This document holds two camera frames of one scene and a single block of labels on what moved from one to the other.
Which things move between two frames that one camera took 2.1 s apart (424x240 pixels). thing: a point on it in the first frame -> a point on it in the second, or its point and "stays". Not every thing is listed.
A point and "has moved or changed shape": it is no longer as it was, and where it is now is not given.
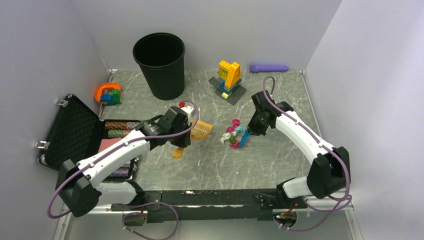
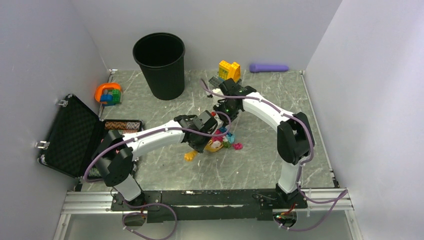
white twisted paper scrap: x=227 y=136 -> x=216 y=144
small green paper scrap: x=232 y=139 -> x=226 y=144
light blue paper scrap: x=241 y=128 -> x=231 y=137
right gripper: x=252 y=127 -> x=218 y=106
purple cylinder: x=263 y=68 stays
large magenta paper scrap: x=236 y=122 -> x=217 y=138
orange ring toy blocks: x=108 y=94 stays
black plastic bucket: x=161 y=55 stays
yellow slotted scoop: x=200 y=131 has moved or changed shape
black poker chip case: x=75 y=130 stays
